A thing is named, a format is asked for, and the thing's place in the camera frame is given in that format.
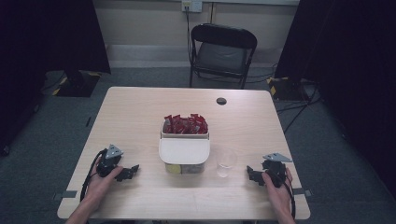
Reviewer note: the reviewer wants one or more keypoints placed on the white wall socket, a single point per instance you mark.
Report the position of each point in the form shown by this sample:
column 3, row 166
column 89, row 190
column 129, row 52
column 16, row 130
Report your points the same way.
column 192, row 5

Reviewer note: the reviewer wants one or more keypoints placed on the dark curtain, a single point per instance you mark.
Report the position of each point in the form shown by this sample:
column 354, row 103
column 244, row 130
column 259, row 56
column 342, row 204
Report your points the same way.
column 348, row 62
column 46, row 40

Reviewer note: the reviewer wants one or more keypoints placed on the pile of red packets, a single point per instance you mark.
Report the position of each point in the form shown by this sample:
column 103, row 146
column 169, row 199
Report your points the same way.
column 185, row 124

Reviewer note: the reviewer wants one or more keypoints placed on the clear plastic cup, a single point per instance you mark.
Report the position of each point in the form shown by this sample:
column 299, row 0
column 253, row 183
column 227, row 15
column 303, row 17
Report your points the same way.
column 226, row 163

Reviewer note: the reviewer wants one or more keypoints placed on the pile of dark sachets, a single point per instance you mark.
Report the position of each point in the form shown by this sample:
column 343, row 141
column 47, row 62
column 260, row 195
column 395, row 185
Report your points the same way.
column 193, row 169

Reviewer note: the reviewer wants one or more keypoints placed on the person's right hand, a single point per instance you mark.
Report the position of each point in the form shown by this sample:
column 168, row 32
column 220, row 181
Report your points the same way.
column 280, row 197

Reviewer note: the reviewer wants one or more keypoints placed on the grey table edge bracket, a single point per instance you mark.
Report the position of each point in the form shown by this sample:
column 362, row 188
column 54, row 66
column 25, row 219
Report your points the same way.
column 301, row 192
column 67, row 194

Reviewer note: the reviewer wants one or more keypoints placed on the person's left hand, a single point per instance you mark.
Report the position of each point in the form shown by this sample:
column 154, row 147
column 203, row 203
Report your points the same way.
column 98, row 186

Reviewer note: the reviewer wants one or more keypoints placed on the black stand base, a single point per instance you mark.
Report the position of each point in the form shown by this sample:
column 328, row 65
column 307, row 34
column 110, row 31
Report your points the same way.
column 286, row 88
column 77, row 84

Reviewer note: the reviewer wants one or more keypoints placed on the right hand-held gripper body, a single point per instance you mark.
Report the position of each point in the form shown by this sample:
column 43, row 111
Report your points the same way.
column 275, row 169

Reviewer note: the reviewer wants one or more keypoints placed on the yellow round pod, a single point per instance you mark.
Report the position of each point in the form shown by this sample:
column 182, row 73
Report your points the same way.
column 173, row 169

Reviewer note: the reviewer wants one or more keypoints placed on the black folding chair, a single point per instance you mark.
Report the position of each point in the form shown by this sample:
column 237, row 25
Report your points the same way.
column 222, row 56

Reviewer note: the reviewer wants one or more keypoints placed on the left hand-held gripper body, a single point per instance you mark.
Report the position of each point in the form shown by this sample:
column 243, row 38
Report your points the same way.
column 109, row 163

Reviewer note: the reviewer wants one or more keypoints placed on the clear storage box white lid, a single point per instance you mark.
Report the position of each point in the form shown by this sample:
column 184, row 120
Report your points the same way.
column 184, row 151

